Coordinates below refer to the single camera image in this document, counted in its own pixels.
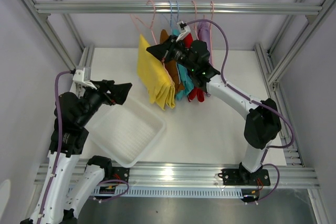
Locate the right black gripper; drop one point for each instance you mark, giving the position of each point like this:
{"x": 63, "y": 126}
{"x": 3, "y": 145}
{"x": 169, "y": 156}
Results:
{"x": 165, "y": 49}

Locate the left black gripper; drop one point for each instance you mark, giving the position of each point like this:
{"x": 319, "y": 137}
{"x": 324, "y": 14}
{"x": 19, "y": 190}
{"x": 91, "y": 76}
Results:
{"x": 119, "y": 92}

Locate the yellow trousers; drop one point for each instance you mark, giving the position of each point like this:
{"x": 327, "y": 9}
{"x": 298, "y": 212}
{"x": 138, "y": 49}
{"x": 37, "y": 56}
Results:
{"x": 162, "y": 95}

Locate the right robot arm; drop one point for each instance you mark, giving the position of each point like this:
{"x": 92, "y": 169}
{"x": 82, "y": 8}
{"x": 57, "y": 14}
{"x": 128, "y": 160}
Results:
{"x": 262, "y": 124}

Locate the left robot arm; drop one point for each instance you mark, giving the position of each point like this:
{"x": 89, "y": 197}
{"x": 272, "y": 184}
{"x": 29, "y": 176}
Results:
{"x": 57, "y": 203}

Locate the brown trousers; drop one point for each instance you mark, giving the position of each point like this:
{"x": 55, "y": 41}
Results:
{"x": 173, "y": 71}

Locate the red trousers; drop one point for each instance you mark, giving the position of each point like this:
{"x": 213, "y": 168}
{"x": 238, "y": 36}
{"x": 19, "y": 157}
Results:
{"x": 196, "y": 93}

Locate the blue hanger of brown trousers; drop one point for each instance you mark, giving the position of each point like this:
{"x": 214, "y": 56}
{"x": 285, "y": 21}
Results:
{"x": 167, "y": 22}

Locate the pink hanger of red trousers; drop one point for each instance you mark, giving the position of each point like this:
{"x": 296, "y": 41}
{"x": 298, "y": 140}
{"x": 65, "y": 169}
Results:
{"x": 195, "y": 17}

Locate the teal trousers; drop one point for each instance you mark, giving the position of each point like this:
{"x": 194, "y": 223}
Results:
{"x": 183, "y": 73}

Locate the lilac trousers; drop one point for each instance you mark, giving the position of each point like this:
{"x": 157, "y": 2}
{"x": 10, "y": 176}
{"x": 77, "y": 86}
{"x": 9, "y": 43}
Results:
{"x": 203, "y": 32}

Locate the blue hanger of teal trousers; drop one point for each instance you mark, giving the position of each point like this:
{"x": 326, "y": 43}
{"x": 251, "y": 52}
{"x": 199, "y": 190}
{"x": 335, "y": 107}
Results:
{"x": 177, "y": 11}

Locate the pink hanger of lilac trousers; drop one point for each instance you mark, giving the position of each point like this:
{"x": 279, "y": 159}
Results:
{"x": 210, "y": 48}

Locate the white plastic basket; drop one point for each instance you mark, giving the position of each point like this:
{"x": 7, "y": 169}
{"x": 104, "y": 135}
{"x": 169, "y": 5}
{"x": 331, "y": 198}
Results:
{"x": 126, "y": 132}

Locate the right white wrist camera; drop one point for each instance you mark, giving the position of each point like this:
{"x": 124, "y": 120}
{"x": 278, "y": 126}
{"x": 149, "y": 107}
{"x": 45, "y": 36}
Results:
{"x": 184, "y": 30}

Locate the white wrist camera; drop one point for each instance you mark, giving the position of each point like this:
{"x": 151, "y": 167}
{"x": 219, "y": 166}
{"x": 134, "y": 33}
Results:
{"x": 184, "y": 30}
{"x": 82, "y": 77}

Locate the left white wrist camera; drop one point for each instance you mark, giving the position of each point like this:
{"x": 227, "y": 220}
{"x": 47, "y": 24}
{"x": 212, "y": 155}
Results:
{"x": 82, "y": 77}

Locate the aluminium hanging rail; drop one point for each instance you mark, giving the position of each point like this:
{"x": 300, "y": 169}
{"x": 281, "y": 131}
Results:
{"x": 59, "y": 7}

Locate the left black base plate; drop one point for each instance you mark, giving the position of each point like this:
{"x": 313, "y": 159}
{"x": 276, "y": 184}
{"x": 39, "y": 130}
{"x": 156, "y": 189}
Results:
{"x": 107, "y": 187}

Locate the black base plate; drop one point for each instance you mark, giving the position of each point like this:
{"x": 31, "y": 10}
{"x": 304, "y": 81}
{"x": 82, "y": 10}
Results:
{"x": 239, "y": 177}
{"x": 107, "y": 187}

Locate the slotted cable duct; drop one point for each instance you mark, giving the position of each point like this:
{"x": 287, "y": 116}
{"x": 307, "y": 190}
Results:
{"x": 176, "y": 192}

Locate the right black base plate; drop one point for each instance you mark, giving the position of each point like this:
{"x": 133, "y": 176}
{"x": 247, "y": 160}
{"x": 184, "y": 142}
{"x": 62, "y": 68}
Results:
{"x": 239, "y": 177}

